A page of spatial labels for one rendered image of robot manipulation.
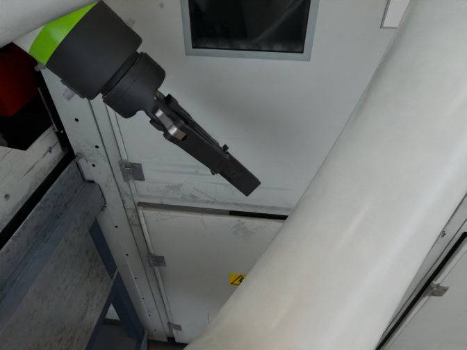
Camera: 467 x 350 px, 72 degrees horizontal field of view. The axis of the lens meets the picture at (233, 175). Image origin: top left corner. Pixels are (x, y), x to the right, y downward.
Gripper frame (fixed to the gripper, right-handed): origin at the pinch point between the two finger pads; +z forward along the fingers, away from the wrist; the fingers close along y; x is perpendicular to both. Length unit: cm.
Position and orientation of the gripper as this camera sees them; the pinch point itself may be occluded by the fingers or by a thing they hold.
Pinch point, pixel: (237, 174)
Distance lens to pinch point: 46.7
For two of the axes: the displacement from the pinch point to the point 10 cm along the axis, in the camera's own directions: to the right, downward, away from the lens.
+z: 6.7, 5.7, 4.8
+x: 7.0, -7.0, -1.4
